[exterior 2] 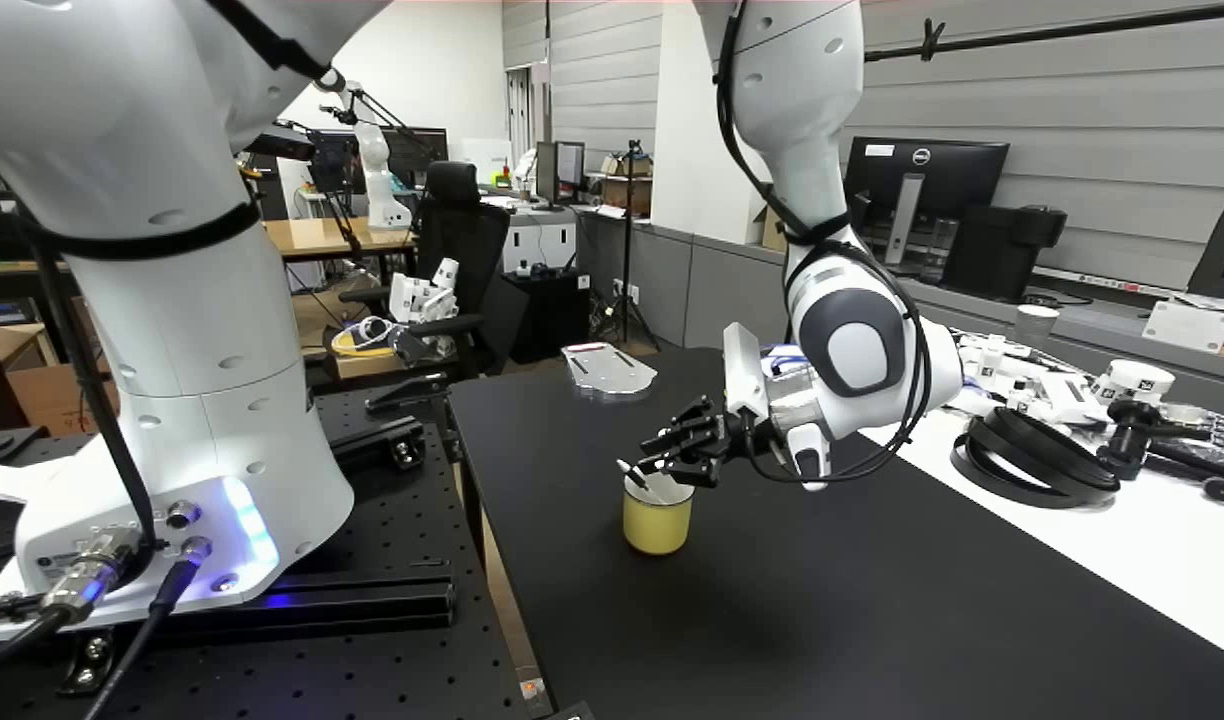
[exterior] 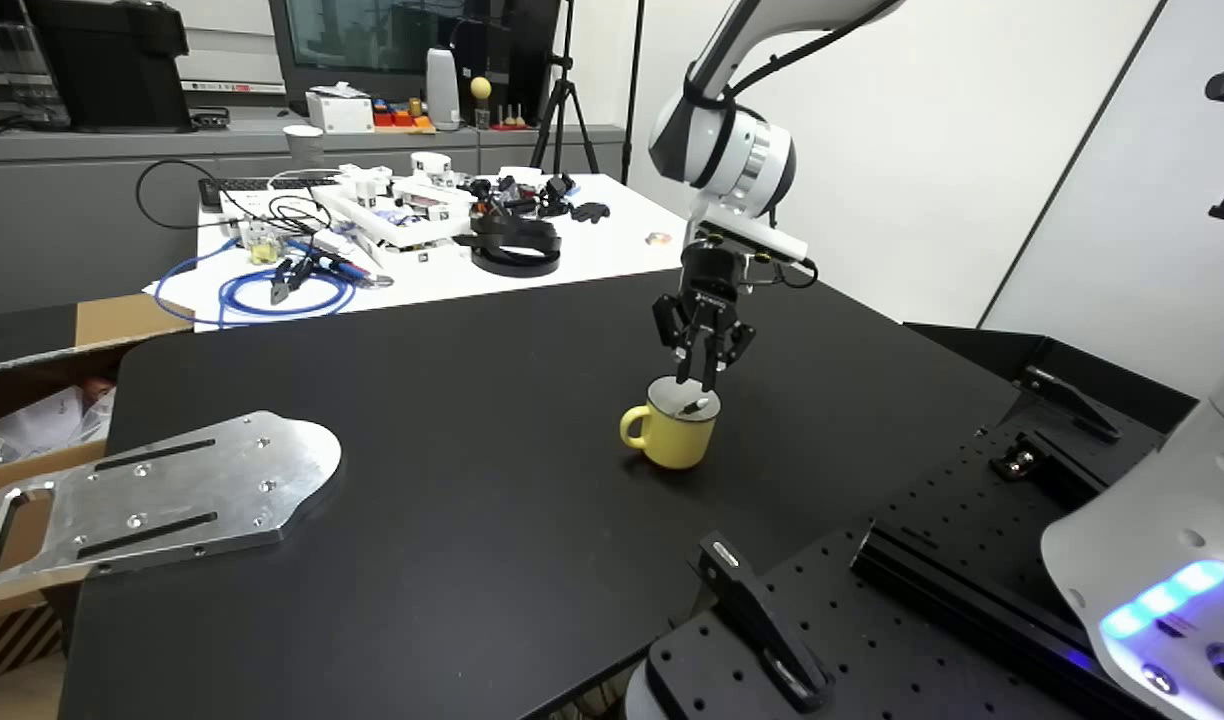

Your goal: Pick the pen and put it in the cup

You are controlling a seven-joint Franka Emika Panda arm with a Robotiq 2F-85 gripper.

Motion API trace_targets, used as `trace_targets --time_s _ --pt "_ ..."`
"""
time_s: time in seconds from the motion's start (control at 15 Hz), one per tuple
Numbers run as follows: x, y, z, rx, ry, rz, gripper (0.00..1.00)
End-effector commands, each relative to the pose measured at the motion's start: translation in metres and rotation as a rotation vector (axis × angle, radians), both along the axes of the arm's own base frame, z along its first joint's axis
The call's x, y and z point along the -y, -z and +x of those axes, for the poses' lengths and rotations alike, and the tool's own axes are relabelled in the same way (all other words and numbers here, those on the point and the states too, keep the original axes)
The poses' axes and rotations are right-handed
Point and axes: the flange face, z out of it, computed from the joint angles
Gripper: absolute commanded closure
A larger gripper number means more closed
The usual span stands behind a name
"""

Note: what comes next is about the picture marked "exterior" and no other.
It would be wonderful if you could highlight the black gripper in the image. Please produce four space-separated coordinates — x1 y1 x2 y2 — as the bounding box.
649 242 760 395

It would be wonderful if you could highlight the white and black pen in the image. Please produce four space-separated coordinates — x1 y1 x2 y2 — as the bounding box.
663 378 720 418

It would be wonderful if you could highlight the yellow mug white inside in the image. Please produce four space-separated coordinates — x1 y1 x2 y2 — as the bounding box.
617 374 727 476

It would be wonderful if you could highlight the black slim tripod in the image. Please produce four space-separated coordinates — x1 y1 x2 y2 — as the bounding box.
529 0 603 179

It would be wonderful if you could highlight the black clamp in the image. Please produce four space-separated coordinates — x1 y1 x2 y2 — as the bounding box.
696 533 832 714
986 366 1125 483

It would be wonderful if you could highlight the yellow ball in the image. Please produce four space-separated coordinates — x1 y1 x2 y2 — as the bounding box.
465 72 495 132

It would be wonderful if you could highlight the black perforated breadboard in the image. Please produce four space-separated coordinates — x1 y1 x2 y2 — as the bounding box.
621 317 1224 720

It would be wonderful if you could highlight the grey speaker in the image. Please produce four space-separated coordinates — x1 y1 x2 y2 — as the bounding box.
419 45 465 137

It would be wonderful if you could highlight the small white box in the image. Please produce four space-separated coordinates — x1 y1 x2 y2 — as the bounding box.
299 81 374 137

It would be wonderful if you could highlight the large black monitor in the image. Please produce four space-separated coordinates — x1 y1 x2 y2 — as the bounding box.
264 0 562 121

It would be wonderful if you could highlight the grey metal mounting plate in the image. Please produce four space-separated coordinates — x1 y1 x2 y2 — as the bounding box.
0 410 347 601

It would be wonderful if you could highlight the cardboard box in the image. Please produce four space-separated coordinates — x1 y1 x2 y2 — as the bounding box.
0 289 197 720

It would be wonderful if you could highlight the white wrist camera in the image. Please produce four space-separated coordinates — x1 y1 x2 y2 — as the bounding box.
696 216 822 292

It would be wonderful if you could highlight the black coiled cable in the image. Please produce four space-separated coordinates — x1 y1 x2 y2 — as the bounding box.
466 216 569 280

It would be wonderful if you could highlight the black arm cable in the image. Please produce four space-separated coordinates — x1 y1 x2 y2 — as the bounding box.
681 0 898 127

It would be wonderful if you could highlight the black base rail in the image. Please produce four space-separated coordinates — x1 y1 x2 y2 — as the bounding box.
853 515 1113 690

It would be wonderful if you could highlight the blue cable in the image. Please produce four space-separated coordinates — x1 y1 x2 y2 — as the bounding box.
150 236 362 329

